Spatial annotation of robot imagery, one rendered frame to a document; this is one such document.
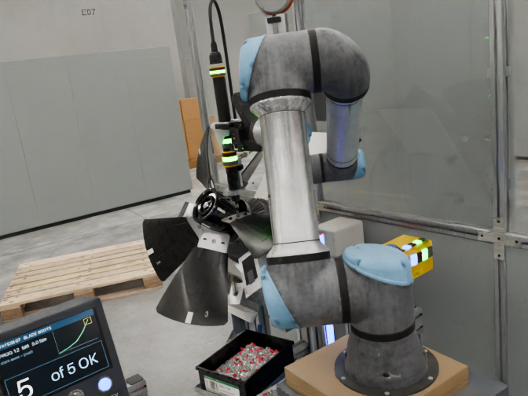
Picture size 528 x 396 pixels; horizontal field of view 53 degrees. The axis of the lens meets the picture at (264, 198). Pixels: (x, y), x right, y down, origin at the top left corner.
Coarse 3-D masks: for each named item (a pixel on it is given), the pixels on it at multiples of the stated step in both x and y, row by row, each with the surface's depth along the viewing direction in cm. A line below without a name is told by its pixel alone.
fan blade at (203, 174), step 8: (208, 128) 181; (200, 144) 188; (200, 152) 187; (200, 160) 187; (208, 160) 174; (200, 168) 188; (208, 168) 172; (200, 176) 190; (208, 176) 173; (208, 184) 176
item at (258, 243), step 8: (248, 216) 154; (256, 216) 153; (264, 216) 151; (232, 224) 150; (240, 224) 149; (248, 224) 147; (256, 224) 146; (264, 224) 144; (240, 232) 145; (248, 232) 143; (256, 232) 142; (264, 232) 140; (248, 240) 140; (256, 240) 138; (264, 240) 137; (272, 240) 136; (248, 248) 137; (256, 248) 136; (264, 248) 135; (256, 256) 134
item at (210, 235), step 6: (204, 234) 161; (210, 234) 161; (216, 234) 161; (222, 234) 162; (228, 234) 162; (204, 240) 160; (210, 240) 160; (216, 240) 161; (222, 240) 161; (228, 240) 161; (198, 246) 159; (204, 246) 160; (210, 246) 160; (216, 246) 160; (222, 246) 160
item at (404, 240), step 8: (392, 240) 153; (400, 240) 152; (408, 240) 151; (400, 248) 146; (416, 248) 146; (424, 248) 148; (408, 256) 144; (416, 264) 146; (424, 264) 149; (432, 264) 151; (416, 272) 147; (424, 272) 149
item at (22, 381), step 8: (32, 368) 84; (16, 376) 83; (24, 376) 83; (32, 376) 84; (8, 384) 82; (16, 384) 82; (24, 384) 83; (32, 384) 84; (40, 384) 84; (8, 392) 82; (16, 392) 82; (24, 392) 83; (32, 392) 84; (40, 392) 84
